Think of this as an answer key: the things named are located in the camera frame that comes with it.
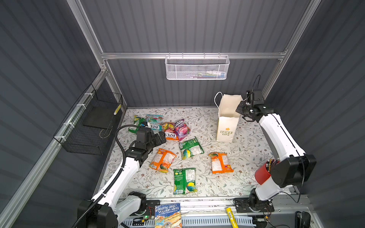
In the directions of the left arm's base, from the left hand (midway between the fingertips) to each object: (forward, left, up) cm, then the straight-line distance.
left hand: (158, 135), depth 82 cm
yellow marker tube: (-42, -37, -17) cm, 58 cm away
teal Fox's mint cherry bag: (+23, +6, -14) cm, 28 cm away
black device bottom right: (-43, -71, -16) cm, 85 cm away
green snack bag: (+25, +20, -15) cm, 35 cm away
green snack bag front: (-22, -14, -16) cm, 30 cm away
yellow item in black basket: (+13, +23, +9) cm, 28 cm away
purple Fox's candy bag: (+13, -14, -12) cm, 23 cm away
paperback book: (-38, -5, -15) cm, 41 cm away
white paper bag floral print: (+4, -40, +9) cm, 41 cm away
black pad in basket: (+6, +29, +12) cm, 32 cm away
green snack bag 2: (-1, -19, -15) cm, 24 cm away
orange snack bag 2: (-13, -37, -14) cm, 41 cm away
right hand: (+10, -49, +10) cm, 51 cm away
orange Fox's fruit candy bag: (+13, -6, -12) cm, 19 cm away
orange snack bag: (-9, -1, -14) cm, 17 cm away
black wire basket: (-1, +36, +9) cm, 37 cm away
